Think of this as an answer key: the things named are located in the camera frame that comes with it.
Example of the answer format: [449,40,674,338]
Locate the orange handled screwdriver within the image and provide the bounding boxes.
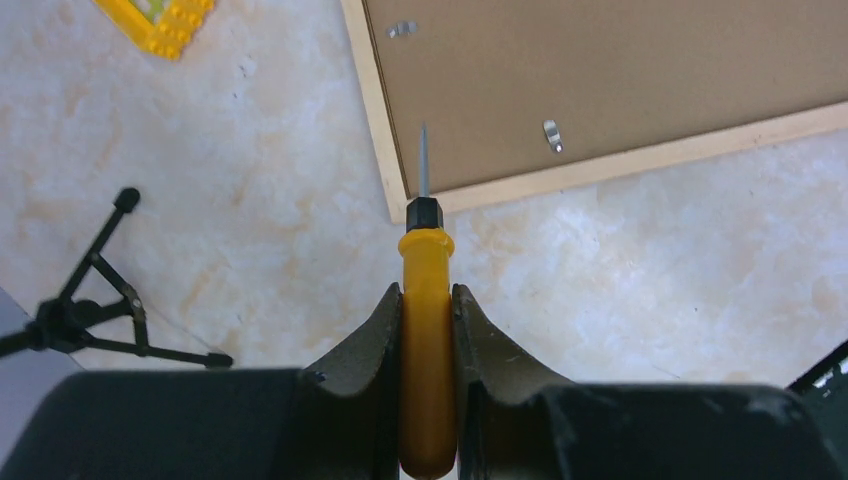
[398,126,457,479]

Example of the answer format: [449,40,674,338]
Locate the black mini tripod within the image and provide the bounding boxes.
[1,187,234,369]

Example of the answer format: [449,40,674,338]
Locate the wooden picture frame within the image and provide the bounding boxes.
[342,1,847,223]

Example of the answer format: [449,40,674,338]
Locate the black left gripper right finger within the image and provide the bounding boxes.
[452,284,847,479]

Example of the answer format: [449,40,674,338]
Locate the yellow plastic box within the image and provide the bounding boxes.
[93,0,216,62]

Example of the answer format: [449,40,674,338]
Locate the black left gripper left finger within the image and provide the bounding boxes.
[1,284,402,479]

